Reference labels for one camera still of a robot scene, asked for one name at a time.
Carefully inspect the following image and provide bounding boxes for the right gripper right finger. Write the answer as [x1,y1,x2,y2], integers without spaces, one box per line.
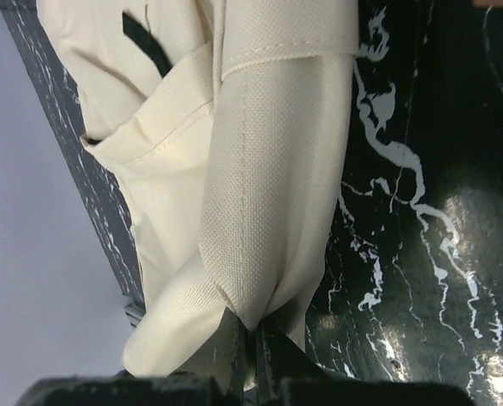
[255,317,474,406]

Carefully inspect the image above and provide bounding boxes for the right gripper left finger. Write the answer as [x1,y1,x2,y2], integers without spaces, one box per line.
[18,316,247,405]

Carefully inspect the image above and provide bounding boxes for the cream canvas student bag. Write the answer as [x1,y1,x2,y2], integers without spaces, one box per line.
[36,1,358,377]

